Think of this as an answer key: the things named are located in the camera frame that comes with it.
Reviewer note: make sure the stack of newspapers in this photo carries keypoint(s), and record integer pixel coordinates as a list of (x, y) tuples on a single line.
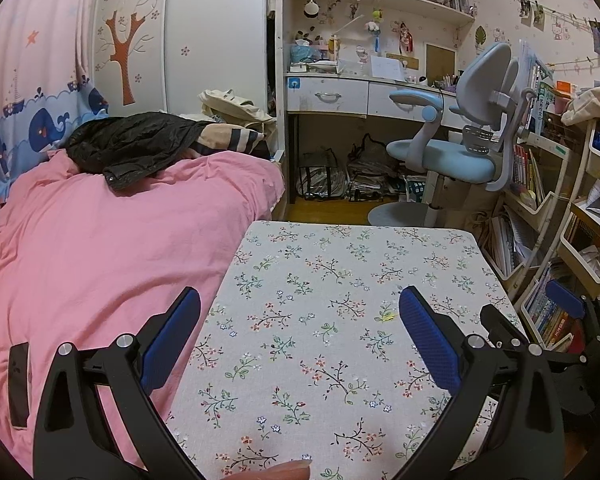
[(372, 175)]

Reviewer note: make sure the green white box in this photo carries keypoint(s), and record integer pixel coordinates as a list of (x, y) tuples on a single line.
[(417, 190)]

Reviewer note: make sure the white paper sheet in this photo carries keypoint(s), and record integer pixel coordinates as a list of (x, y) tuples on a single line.
[(386, 66)]

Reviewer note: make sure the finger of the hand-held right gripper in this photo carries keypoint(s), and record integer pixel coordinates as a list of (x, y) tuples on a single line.
[(565, 299), (495, 322)]

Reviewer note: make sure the blue grey desk chair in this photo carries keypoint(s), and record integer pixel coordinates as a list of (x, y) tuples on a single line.
[(445, 152)]

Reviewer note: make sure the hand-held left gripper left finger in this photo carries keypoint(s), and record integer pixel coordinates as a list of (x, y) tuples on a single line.
[(172, 340)]

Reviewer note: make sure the hanging plush doll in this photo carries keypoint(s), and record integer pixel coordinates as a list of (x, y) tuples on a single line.
[(375, 25)]

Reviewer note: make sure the round white hanging ornament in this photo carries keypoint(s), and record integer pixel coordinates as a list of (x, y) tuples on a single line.
[(310, 8)]

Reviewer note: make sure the beige cloth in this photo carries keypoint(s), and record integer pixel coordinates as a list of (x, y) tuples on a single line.
[(590, 102)]

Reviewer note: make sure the pink blanket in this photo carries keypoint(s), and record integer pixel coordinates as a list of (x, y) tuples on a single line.
[(105, 260)]

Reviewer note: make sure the white book rack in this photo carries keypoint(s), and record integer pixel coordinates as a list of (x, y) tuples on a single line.
[(527, 212)]

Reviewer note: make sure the white wardrobe with tree decal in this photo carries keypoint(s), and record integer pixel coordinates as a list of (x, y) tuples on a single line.
[(195, 35)]

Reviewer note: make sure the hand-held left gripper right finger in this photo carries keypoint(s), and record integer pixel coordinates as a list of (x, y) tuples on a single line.
[(427, 340)]

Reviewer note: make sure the pink whale print curtain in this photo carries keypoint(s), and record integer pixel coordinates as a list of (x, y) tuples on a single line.
[(20, 85)]

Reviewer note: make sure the black jacket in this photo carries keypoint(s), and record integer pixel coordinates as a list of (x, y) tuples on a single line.
[(130, 147)]

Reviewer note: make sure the white storage rack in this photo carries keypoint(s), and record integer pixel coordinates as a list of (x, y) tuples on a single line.
[(582, 265)]

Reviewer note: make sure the green cover magazine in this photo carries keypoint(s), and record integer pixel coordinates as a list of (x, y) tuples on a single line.
[(540, 105)]

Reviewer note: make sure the row of books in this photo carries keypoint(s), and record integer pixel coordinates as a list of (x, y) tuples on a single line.
[(555, 330)]

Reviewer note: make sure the beige tote bag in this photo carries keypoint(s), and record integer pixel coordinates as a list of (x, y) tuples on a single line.
[(235, 107)]

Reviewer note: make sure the beige striped pillow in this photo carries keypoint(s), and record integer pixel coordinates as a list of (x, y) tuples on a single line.
[(230, 140)]

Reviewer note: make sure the brown cork board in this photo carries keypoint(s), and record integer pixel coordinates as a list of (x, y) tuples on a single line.
[(440, 62)]

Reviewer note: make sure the white desk with drawers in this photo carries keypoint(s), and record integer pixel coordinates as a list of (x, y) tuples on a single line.
[(325, 95)]

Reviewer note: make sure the green leaf wall sticker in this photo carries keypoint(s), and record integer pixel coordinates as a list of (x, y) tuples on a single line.
[(481, 37)]

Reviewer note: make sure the orange box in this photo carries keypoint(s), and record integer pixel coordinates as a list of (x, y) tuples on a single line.
[(564, 87)]

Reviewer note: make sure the black rectangular device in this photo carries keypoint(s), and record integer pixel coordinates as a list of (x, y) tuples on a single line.
[(19, 385)]

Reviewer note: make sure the blue tissue box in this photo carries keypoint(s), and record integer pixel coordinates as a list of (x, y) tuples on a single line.
[(302, 51)]

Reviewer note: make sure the floral tablecloth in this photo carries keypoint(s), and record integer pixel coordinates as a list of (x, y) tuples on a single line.
[(305, 335)]

